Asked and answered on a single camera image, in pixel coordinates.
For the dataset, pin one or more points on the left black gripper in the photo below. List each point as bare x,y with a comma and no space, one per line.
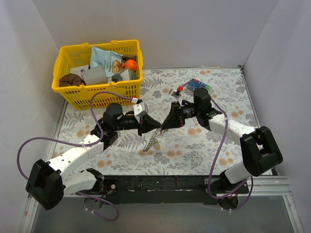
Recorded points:
140,124

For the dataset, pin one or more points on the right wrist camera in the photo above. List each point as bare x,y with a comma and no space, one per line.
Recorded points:
176,93

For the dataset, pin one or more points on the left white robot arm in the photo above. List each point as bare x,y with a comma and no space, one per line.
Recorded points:
100,138

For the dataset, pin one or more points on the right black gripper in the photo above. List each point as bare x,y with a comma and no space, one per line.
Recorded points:
181,116

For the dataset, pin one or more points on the yellow plastic basket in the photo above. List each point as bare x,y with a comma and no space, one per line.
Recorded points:
118,89

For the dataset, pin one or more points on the metal disc with keyrings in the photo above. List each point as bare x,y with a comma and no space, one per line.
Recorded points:
153,139

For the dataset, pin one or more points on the brown round pastry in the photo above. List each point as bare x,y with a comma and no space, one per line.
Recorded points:
70,80

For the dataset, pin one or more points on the grey paper cup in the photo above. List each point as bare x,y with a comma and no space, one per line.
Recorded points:
95,76

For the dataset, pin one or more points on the white box in basket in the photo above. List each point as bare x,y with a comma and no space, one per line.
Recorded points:
78,70

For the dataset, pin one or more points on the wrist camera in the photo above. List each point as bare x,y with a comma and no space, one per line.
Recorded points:
140,110
176,93

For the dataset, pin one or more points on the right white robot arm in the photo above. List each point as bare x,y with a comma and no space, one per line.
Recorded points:
260,151

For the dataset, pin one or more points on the light blue chips bag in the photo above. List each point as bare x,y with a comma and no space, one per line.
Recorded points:
110,61

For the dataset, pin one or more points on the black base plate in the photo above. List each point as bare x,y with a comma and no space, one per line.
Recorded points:
122,189

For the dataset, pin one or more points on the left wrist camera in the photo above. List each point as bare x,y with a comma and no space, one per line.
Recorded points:
140,110

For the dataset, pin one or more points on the aluminium frame rail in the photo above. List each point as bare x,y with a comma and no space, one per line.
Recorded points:
269,185

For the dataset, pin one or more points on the orange fruit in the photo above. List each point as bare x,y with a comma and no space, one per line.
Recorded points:
131,64

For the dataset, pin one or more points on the blue green sponge pack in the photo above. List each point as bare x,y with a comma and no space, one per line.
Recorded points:
194,84

